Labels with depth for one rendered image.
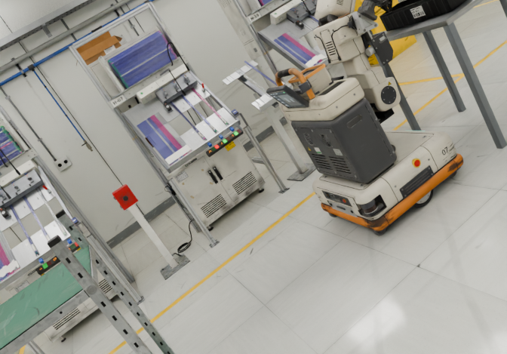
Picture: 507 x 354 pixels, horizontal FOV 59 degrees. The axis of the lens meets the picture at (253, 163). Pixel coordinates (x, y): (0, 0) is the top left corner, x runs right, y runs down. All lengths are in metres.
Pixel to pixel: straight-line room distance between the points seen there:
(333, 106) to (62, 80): 3.68
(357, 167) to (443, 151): 0.51
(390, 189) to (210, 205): 1.89
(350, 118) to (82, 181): 3.68
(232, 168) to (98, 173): 1.96
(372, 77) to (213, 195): 1.87
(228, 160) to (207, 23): 2.30
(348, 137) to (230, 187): 1.81
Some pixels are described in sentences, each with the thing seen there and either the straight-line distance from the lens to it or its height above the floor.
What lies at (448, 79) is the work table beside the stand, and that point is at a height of 0.27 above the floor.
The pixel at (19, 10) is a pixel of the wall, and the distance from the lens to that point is 5.52.
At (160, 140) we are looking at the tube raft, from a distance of 3.60.
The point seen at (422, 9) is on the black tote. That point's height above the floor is 0.87.
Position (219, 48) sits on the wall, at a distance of 5.68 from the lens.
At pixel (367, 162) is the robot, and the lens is 2.38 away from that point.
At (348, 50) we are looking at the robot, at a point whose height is 0.91.
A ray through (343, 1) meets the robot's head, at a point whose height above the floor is 1.15.
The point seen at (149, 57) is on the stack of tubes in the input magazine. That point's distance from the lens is 3.92.
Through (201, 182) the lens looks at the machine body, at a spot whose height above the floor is 0.41.
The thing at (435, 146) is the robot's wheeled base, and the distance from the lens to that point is 2.59.
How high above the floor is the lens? 1.28
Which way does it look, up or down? 15 degrees down
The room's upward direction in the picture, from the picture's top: 32 degrees counter-clockwise
